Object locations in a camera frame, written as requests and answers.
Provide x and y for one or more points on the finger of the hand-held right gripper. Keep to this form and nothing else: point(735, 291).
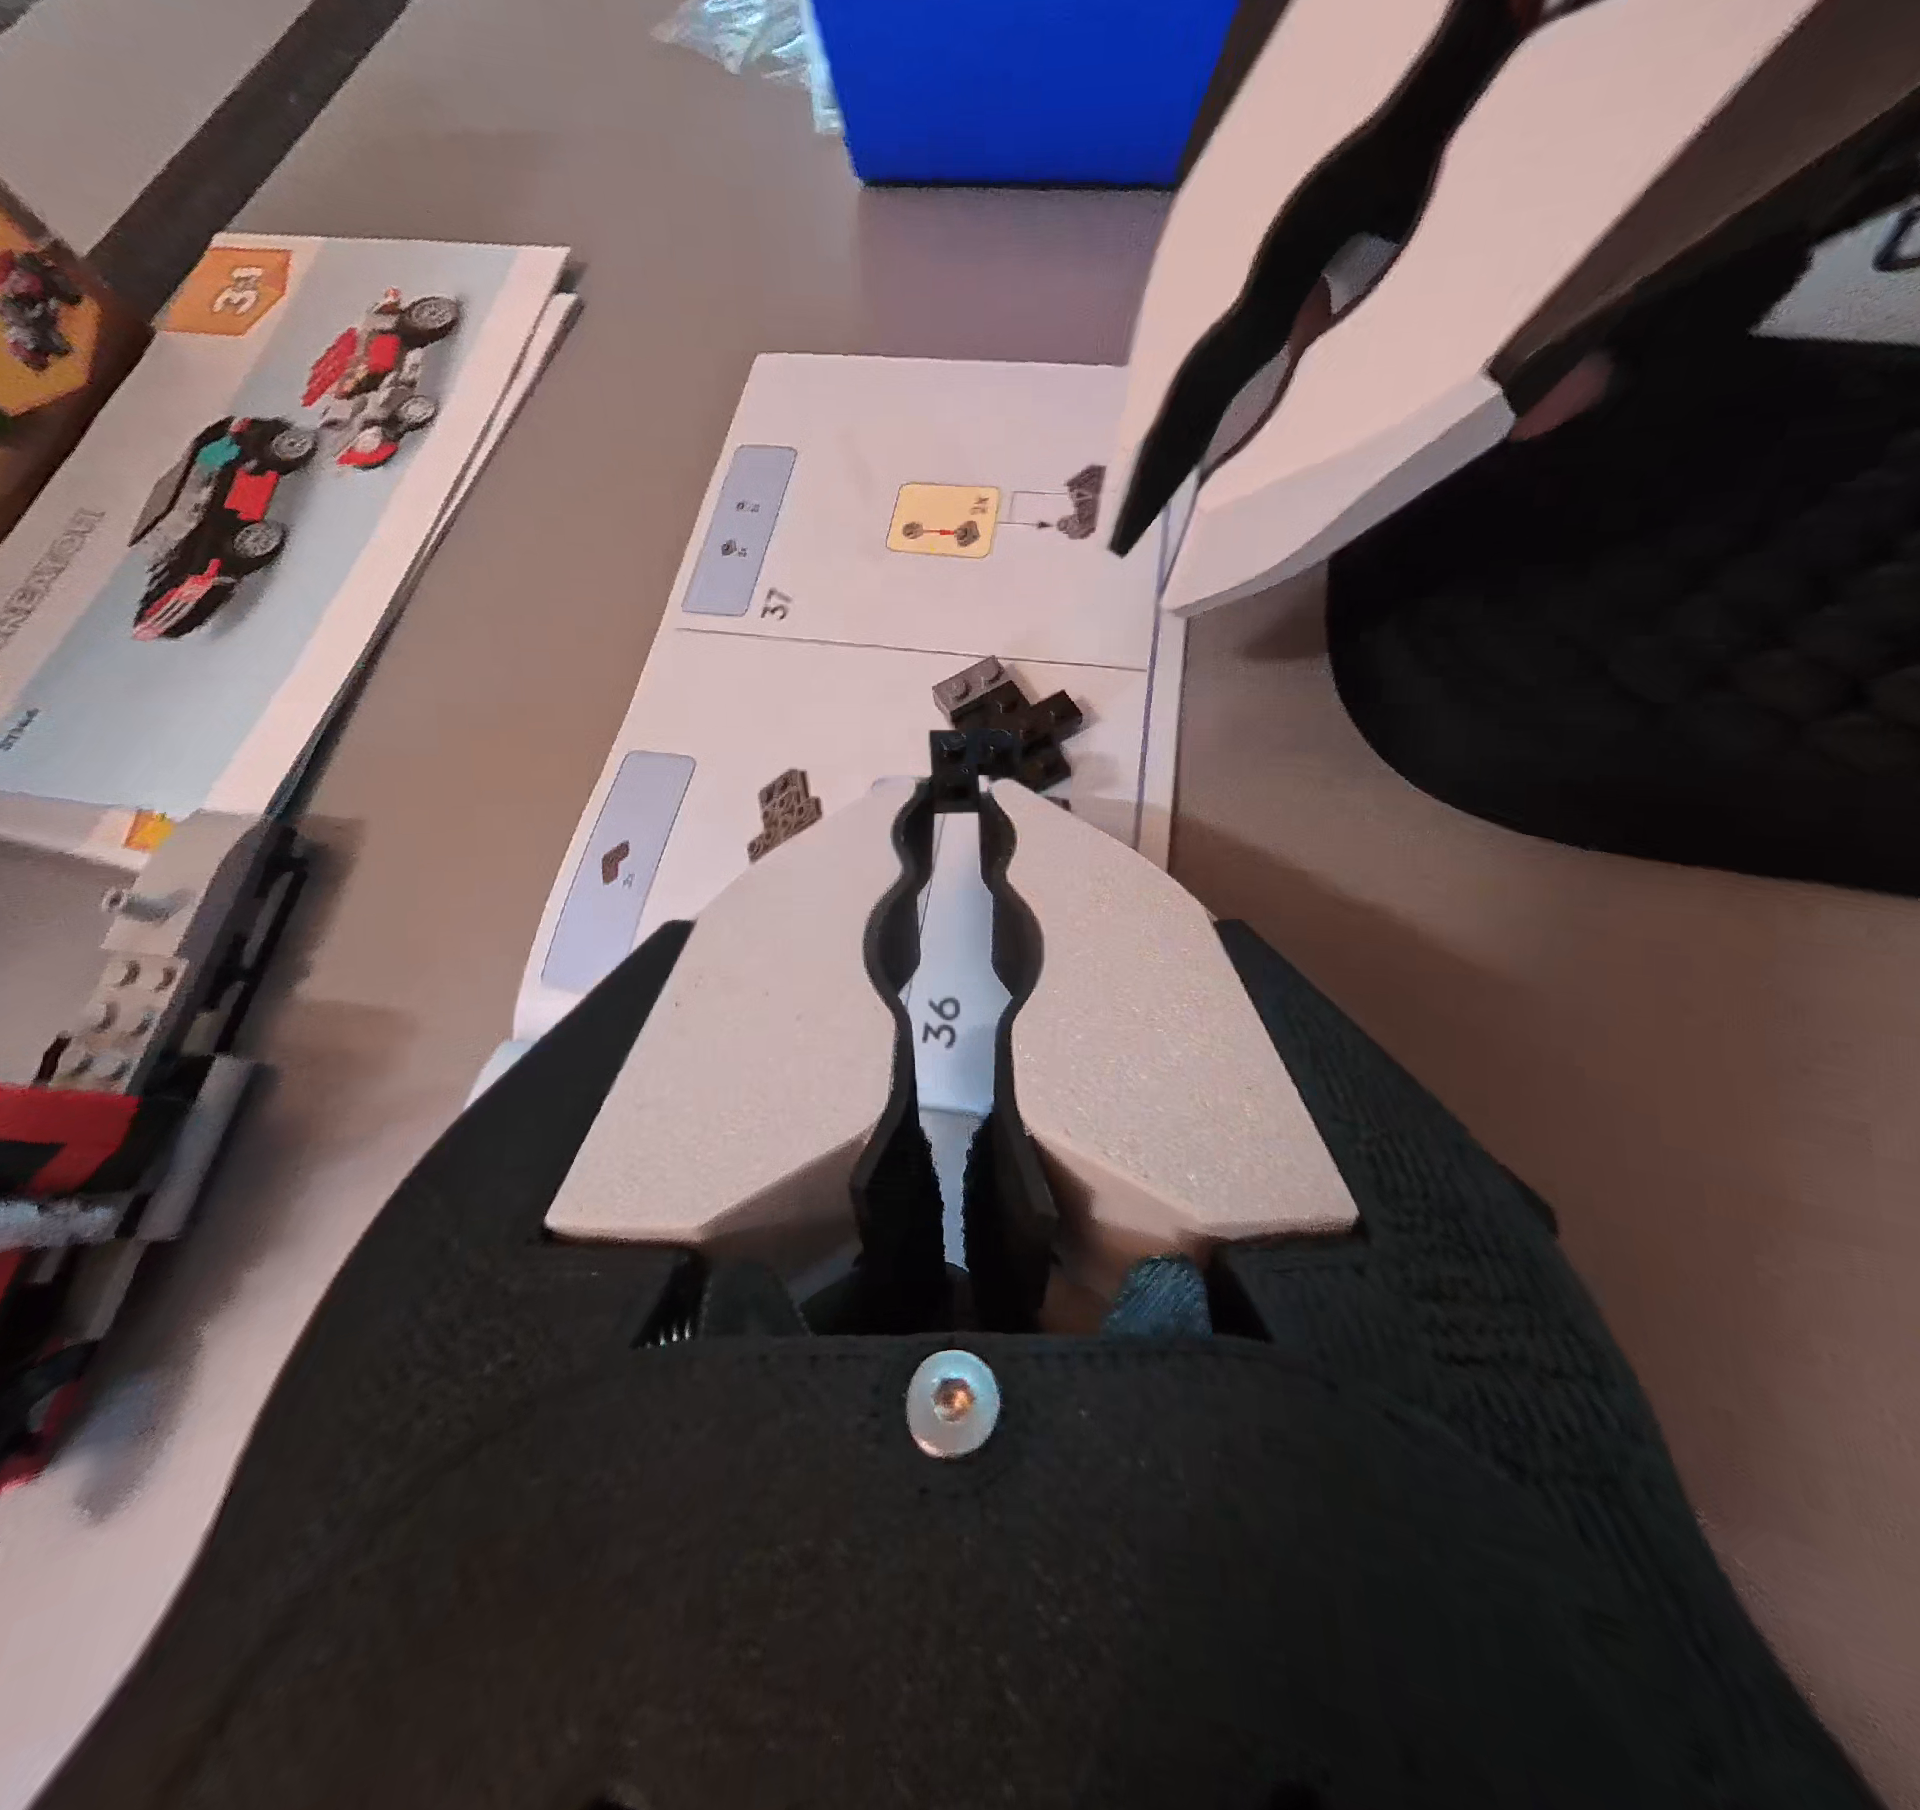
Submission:
point(1499, 265)
point(1292, 86)

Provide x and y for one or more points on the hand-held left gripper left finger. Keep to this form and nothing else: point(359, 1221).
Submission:
point(735, 1075)

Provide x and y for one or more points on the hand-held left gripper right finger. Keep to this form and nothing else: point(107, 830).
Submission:
point(1170, 1075)

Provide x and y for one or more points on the blue plastic bin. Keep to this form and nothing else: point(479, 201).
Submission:
point(1021, 41)

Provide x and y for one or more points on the black lego corner plate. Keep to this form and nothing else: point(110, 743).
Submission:
point(973, 769)

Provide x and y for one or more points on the lego truck model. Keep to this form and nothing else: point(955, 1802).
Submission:
point(137, 1060)

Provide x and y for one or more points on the open lego instruction booklet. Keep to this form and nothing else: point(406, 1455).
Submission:
point(901, 595)

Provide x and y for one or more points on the closed lego instruction booklet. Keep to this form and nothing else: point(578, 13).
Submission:
point(226, 521)

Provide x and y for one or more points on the lego set cardboard box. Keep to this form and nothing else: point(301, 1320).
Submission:
point(44, 340)

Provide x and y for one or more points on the person's right hand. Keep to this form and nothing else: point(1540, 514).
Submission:
point(1561, 398)

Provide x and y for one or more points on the black quilted case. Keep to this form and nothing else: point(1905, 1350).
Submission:
point(1650, 671)

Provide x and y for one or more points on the clear plastic scrap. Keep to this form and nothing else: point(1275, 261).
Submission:
point(752, 26)

